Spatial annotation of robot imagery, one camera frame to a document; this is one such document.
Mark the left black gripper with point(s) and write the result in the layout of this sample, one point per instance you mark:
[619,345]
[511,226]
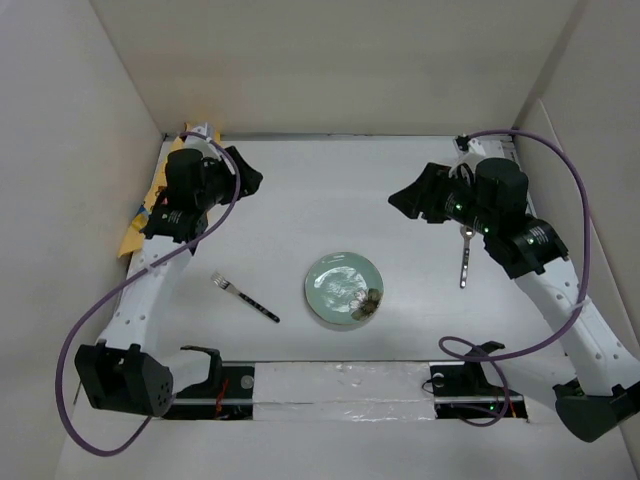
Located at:
[217,164]

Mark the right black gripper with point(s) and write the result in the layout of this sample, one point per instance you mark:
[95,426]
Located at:
[425,193]

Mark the spoon with black handle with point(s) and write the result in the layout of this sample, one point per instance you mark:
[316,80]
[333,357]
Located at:
[467,234]

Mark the yellow truck print placemat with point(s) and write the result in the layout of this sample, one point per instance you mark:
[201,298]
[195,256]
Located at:
[134,238]

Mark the fork with black handle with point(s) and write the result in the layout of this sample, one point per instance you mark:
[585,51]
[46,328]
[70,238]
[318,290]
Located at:
[221,282]

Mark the green floral plate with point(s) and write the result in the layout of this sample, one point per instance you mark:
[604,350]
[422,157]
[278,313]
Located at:
[344,290]

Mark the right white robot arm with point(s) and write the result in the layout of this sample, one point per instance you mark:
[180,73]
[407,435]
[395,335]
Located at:
[582,371]

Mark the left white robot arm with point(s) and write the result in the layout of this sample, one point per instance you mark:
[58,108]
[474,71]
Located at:
[122,371]

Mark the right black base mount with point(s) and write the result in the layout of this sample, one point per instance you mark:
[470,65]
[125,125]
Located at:
[460,391]

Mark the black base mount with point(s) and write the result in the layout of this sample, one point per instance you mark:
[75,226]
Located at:
[460,391]
[230,400]

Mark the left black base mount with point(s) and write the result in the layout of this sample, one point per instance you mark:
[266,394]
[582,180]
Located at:
[230,400]

